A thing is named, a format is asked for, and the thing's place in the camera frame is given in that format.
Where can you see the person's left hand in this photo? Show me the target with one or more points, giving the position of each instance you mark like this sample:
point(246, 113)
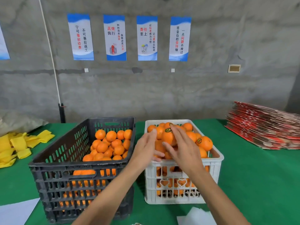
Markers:
point(145, 154)

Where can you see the person's right hand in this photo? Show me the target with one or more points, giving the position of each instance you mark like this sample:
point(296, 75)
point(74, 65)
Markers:
point(185, 154)

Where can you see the heap of labelled oranges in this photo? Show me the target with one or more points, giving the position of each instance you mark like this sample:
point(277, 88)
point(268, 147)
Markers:
point(204, 143)

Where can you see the single orange fruit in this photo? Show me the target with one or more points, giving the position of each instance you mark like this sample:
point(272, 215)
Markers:
point(168, 137)

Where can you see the white plastic crate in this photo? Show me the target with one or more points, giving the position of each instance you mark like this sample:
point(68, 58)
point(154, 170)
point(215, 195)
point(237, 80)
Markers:
point(215, 164)

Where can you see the pile of oranges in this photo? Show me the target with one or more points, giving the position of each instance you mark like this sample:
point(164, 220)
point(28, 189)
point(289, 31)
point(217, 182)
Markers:
point(110, 145)

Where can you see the black plastic crate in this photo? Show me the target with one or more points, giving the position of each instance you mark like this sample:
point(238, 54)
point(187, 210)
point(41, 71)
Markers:
point(42, 168)

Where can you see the person's right forearm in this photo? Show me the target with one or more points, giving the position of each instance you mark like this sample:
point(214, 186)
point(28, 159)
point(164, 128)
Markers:
point(220, 201)

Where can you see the person's left forearm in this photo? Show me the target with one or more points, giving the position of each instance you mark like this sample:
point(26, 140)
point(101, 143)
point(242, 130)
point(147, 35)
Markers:
point(105, 199)

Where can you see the white backing sheet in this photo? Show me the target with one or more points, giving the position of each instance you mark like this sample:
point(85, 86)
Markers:
point(197, 217)

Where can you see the green felt table cover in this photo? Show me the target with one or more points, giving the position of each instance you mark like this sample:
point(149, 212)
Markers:
point(262, 185)

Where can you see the stack of red cardboard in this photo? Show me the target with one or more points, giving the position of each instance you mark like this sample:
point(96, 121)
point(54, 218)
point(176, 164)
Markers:
point(265, 126)

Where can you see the beige woven sack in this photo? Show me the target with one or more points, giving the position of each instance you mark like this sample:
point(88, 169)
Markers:
point(18, 123)

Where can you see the pile of yellow bags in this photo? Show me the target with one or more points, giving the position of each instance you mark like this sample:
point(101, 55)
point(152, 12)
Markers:
point(14, 145)

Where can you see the white pole with black base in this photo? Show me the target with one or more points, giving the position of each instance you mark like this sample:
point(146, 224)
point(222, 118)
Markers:
point(50, 58)

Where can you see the white printed paper sheet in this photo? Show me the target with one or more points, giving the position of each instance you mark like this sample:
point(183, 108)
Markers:
point(16, 213)

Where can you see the white notice with blue border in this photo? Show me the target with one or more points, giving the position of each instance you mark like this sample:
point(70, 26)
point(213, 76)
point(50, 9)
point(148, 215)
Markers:
point(3, 44)

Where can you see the beige wall plate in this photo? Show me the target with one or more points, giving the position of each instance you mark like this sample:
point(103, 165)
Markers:
point(234, 68)

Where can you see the blue white wall poster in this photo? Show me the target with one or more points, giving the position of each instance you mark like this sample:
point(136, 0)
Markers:
point(180, 39)
point(115, 38)
point(147, 38)
point(80, 37)

